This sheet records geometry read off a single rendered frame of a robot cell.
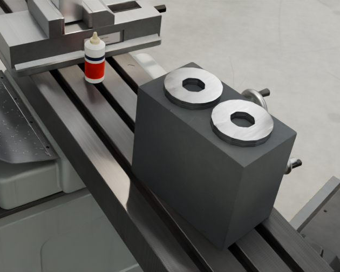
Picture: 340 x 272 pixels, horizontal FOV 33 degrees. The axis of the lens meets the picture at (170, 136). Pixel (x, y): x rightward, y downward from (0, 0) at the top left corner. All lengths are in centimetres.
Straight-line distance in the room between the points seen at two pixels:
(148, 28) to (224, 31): 195
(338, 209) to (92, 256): 62
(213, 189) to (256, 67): 217
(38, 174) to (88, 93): 19
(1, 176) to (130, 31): 42
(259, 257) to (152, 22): 61
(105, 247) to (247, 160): 74
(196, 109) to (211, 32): 237
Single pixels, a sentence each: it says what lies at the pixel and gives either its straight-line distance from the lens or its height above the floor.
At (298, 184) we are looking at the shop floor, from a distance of 241.
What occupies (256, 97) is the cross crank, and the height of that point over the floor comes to 68.
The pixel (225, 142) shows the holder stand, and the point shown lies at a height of 111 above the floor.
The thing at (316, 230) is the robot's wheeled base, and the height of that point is 59.
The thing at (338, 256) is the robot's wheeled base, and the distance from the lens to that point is 142.
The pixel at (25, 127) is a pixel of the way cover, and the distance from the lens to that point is 120.
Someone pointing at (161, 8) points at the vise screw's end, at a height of 98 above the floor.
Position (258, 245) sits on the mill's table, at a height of 93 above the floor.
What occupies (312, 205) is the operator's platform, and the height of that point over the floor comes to 40.
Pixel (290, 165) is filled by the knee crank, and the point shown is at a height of 52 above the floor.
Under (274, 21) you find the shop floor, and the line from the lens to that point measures 342.
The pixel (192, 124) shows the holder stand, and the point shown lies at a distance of 83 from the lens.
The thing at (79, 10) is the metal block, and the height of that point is 103.
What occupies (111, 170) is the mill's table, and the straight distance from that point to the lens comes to 101.
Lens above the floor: 164
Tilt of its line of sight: 41 degrees down
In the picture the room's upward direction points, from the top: 8 degrees clockwise
